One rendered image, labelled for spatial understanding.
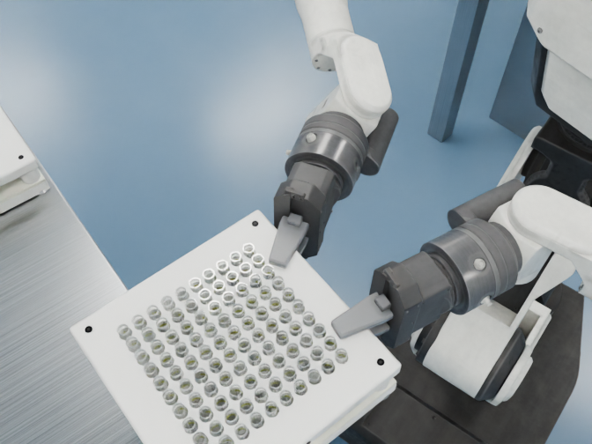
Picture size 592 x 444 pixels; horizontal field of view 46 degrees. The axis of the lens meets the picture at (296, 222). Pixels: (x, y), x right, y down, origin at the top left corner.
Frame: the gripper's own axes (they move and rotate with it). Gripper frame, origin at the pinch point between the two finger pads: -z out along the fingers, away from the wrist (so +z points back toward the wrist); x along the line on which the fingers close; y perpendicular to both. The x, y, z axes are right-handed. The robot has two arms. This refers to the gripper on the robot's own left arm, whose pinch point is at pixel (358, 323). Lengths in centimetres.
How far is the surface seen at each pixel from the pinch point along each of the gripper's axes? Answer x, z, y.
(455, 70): 73, 93, 82
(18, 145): 11, -24, 52
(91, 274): 17.9, -22.2, 31.6
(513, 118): 97, 117, 74
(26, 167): 11, -24, 48
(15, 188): 15, -27, 49
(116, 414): 18.1, -26.5, 11.2
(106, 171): 105, -4, 124
